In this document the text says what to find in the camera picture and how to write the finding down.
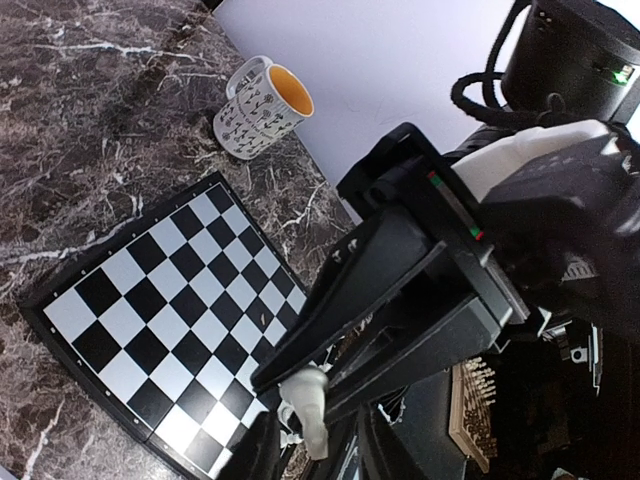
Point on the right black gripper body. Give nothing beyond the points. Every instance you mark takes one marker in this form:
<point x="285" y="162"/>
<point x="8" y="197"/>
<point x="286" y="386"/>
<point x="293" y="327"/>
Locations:
<point x="547" y="218"/>

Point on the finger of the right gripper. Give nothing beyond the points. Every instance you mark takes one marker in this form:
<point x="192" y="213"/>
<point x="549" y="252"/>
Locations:
<point x="404" y="343"/>
<point x="385" y="257"/>

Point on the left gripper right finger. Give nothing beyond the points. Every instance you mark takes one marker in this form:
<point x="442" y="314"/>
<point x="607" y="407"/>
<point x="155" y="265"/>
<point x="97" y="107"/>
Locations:
<point x="418" y="448"/>

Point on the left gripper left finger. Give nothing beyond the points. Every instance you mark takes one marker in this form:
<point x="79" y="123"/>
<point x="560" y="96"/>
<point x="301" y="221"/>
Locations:
<point x="257" y="455"/>

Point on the black and grey chessboard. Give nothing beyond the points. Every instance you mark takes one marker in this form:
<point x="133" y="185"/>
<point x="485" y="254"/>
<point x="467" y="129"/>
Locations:
<point x="164" y="324"/>

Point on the white mug orange inside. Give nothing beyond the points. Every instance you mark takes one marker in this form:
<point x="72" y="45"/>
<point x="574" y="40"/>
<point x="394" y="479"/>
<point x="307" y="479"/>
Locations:
<point x="265" y="102"/>

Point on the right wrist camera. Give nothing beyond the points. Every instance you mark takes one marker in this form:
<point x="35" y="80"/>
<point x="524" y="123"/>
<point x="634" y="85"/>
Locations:
<point x="584" y="51"/>

